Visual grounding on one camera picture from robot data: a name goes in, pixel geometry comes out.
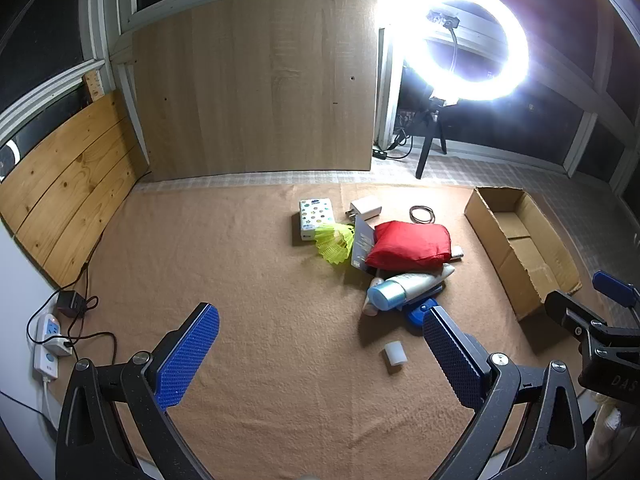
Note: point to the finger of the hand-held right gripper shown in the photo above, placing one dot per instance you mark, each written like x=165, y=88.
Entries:
x=570, y=310
x=617, y=288

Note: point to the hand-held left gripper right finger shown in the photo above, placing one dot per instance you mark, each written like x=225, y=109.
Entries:
x=452, y=355

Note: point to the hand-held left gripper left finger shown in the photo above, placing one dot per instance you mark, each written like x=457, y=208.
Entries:
x=190, y=355

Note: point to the blue tape measure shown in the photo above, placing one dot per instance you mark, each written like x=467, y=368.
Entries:
x=416, y=316

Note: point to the cardboard box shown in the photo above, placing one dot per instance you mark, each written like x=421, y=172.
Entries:
x=525, y=260

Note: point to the white blue lotion tube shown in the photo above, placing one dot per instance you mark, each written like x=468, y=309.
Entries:
x=405, y=285

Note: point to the small pink bottle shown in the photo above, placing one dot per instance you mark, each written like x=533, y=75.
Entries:
x=371, y=306

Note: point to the red fabric pouch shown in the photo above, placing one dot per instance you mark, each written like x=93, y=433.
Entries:
x=407, y=242

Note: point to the black card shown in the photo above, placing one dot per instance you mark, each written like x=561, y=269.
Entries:
x=361, y=250

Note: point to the white power adapter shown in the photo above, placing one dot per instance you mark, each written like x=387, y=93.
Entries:
x=367, y=208

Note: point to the printed tissue packet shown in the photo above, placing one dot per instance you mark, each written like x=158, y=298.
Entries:
x=315, y=215

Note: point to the person's right hand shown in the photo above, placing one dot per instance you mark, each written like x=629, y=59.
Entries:
x=610, y=422

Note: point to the small white cylinder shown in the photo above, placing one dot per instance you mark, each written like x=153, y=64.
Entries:
x=394, y=354

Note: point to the black power adapter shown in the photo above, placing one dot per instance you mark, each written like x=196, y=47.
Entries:
x=70, y=303

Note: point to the white power strip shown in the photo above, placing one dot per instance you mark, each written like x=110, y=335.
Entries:
x=45, y=360

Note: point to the black power strip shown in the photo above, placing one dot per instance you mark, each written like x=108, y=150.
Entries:
x=380, y=153

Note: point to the large light wooden board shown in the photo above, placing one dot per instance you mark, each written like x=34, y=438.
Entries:
x=250, y=85

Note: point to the perforated wooden strip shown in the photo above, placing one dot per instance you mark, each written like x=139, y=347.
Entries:
x=93, y=86

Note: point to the black phone clamp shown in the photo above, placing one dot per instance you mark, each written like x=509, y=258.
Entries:
x=442, y=17

